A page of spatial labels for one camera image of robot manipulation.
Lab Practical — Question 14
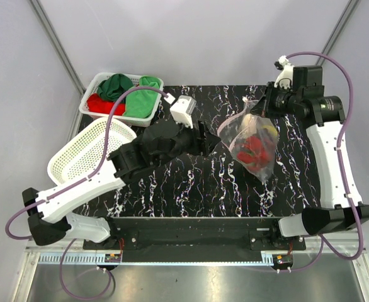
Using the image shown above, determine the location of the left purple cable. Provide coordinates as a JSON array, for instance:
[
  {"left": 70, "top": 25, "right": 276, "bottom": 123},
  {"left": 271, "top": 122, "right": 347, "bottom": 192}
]
[{"left": 5, "top": 86, "right": 176, "bottom": 298}]

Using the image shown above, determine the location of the dark green cloth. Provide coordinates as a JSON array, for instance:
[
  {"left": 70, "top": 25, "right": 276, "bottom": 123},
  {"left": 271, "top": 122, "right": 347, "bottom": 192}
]
[{"left": 96, "top": 74, "right": 134, "bottom": 102}]

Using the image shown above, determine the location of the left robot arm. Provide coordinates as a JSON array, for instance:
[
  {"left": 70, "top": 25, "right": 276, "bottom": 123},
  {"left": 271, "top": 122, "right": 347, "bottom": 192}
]
[{"left": 23, "top": 118, "right": 220, "bottom": 249}]

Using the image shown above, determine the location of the light green cloth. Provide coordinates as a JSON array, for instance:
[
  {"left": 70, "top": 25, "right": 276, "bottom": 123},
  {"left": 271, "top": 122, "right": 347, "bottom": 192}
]
[{"left": 123, "top": 75, "right": 161, "bottom": 119}]

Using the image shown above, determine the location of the white slotted cable duct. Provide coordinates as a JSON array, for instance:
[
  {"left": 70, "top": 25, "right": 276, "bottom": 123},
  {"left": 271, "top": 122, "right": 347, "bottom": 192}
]
[{"left": 38, "top": 252, "right": 293, "bottom": 266}]

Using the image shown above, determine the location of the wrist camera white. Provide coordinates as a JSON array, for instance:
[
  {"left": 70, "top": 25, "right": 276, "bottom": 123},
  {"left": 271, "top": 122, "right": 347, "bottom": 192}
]
[
  {"left": 170, "top": 96, "right": 196, "bottom": 129},
  {"left": 274, "top": 55, "right": 294, "bottom": 90}
]

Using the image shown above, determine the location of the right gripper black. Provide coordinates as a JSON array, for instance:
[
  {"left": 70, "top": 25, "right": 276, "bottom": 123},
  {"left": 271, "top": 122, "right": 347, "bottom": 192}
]
[{"left": 249, "top": 81, "right": 301, "bottom": 120}]

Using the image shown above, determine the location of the white perforated empty basket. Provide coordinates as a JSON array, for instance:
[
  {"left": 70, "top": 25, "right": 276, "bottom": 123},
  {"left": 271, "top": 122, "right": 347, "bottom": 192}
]
[{"left": 47, "top": 117, "right": 137, "bottom": 185}]

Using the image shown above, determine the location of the black marble pattern mat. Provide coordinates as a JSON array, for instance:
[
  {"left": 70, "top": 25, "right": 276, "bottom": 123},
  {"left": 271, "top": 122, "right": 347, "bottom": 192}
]
[{"left": 45, "top": 84, "right": 349, "bottom": 227}]

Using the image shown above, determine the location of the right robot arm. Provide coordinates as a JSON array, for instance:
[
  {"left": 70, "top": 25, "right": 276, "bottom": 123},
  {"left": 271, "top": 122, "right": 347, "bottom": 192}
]
[{"left": 251, "top": 61, "right": 369, "bottom": 250}]

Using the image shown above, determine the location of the yellow fruit toy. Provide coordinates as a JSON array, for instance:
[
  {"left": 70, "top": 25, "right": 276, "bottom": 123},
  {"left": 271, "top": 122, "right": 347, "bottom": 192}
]
[{"left": 261, "top": 125, "right": 278, "bottom": 140}]

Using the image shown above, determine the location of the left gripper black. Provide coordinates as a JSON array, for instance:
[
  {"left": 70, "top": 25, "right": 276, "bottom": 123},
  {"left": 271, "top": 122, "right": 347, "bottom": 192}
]
[{"left": 155, "top": 116, "right": 222, "bottom": 169}]

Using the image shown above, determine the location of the white basket with cloths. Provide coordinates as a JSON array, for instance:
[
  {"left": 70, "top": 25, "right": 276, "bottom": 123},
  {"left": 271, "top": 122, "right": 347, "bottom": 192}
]
[{"left": 79, "top": 72, "right": 164, "bottom": 128}]

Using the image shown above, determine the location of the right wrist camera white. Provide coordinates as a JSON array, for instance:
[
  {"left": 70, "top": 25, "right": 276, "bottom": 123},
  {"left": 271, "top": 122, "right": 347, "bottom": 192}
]
[{"left": 274, "top": 55, "right": 294, "bottom": 90}]

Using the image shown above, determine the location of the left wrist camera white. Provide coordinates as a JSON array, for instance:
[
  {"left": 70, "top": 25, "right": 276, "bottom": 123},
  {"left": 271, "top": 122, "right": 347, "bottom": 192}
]
[{"left": 170, "top": 96, "right": 196, "bottom": 129}]

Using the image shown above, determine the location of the white radish toy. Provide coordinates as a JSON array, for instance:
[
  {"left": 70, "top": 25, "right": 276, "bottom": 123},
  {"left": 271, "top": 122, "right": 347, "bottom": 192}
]
[{"left": 241, "top": 113, "right": 258, "bottom": 130}]

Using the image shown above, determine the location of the red cloth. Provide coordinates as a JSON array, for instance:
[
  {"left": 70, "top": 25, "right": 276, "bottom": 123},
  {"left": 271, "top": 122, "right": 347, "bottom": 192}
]
[{"left": 87, "top": 93, "right": 125, "bottom": 116}]

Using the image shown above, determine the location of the aluminium frame rail front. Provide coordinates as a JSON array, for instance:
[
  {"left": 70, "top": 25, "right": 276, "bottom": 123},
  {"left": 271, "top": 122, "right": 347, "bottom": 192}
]
[{"left": 26, "top": 230, "right": 359, "bottom": 256}]

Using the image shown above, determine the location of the clear zip top bag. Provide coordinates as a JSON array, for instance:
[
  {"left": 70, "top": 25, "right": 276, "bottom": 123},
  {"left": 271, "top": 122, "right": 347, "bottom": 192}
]
[{"left": 217, "top": 97, "right": 279, "bottom": 182}]

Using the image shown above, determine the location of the red lobster toy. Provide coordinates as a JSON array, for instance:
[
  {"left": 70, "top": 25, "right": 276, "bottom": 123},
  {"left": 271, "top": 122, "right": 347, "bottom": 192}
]
[{"left": 235, "top": 135, "right": 275, "bottom": 172}]

